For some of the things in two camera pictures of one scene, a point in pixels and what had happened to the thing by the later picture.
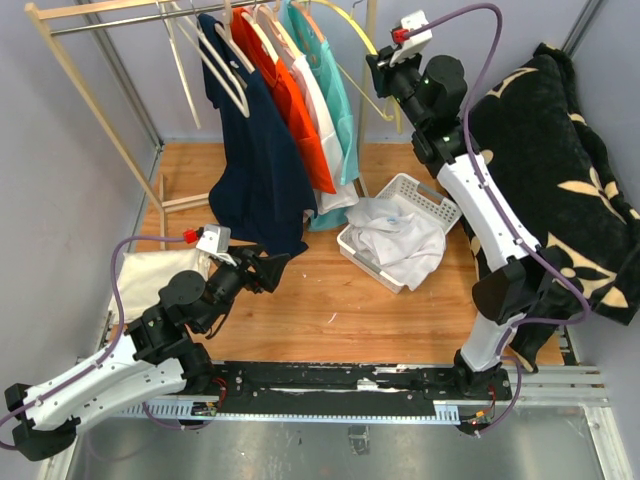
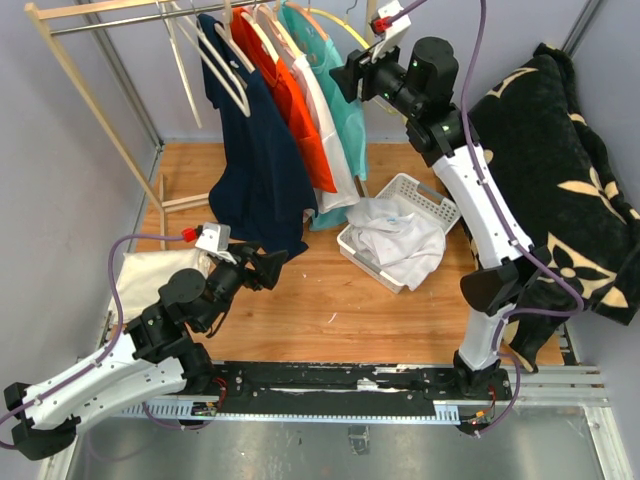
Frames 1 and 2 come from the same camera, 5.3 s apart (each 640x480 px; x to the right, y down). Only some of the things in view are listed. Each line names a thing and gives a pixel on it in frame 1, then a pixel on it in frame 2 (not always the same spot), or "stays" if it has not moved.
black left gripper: (269, 269) stays
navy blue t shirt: (261, 193) stays
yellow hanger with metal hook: (357, 25) → (364, 41)
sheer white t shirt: (403, 246) stays
